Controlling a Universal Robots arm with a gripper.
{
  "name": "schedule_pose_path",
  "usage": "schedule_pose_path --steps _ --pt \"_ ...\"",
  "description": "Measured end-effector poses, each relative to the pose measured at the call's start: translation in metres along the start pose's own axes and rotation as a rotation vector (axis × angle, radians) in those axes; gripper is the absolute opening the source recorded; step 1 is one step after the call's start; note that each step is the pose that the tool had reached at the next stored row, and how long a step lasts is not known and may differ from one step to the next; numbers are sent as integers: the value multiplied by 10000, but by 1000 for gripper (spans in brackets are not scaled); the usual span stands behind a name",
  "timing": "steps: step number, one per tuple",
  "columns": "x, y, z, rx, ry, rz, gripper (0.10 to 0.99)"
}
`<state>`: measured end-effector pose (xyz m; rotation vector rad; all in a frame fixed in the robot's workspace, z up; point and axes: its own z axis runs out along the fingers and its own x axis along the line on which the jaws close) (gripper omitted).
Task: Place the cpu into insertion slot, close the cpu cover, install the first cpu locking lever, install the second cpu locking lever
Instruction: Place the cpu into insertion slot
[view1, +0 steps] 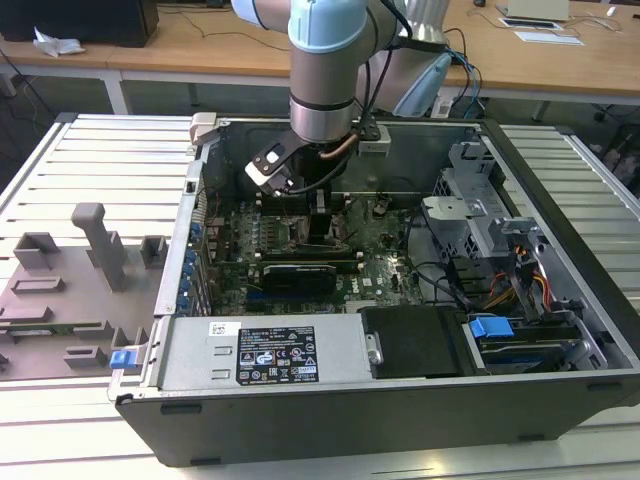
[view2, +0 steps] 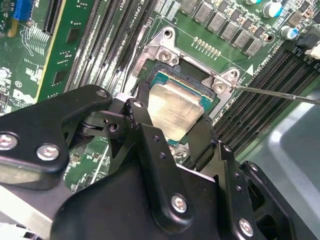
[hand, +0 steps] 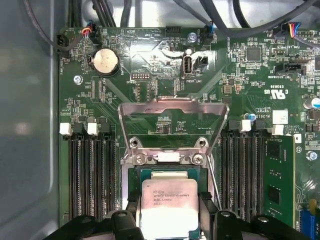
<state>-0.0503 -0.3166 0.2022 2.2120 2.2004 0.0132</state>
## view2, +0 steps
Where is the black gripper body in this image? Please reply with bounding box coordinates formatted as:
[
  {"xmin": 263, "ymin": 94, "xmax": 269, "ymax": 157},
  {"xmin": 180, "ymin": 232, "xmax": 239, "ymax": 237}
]
[{"xmin": 51, "ymin": 161, "xmax": 296, "ymax": 240}]

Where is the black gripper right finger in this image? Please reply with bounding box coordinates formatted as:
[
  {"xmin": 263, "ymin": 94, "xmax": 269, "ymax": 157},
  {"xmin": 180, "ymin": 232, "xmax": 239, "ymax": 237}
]
[{"xmin": 188, "ymin": 113, "xmax": 259, "ymax": 240}]

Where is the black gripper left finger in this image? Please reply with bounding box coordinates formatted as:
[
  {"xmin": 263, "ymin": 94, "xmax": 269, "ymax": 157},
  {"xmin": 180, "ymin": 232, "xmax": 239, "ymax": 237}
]
[{"xmin": 0, "ymin": 79, "xmax": 195, "ymax": 226}]

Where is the silver CPU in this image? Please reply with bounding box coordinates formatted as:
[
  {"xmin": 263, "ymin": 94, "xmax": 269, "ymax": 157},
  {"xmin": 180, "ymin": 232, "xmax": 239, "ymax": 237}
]
[{"xmin": 146, "ymin": 70, "xmax": 215, "ymax": 146}]

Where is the metal locking lever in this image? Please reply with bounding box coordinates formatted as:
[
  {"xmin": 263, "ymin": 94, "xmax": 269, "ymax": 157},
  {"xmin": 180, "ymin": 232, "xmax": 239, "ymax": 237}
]
[
  {"xmin": 123, "ymin": 23, "xmax": 147, "ymax": 87},
  {"xmin": 230, "ymin": 84, "xmax": 320, "ymax": 105}
]

